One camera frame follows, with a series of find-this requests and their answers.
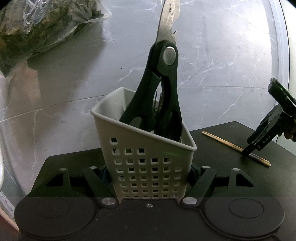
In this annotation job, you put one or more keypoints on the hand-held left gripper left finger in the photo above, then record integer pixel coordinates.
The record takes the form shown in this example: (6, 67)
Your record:
(95, 182)

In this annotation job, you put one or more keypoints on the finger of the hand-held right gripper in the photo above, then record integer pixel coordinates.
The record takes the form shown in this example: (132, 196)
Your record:
(255, 133)
(256, 144)

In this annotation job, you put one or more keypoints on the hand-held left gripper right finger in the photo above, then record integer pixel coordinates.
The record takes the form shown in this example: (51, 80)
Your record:
(204, 183)

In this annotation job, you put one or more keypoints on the wooden chopstick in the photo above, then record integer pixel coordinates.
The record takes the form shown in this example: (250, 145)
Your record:
(222, 140)
(227, 144)

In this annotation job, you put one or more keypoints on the white perforated utensil holder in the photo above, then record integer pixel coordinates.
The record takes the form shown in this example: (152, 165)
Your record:
(143, 148)

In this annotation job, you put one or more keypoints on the person's right hand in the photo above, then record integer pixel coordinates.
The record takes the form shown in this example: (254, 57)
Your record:
(291, 136)

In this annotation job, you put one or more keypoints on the black platform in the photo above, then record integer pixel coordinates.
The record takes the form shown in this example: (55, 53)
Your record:
(231, 143)

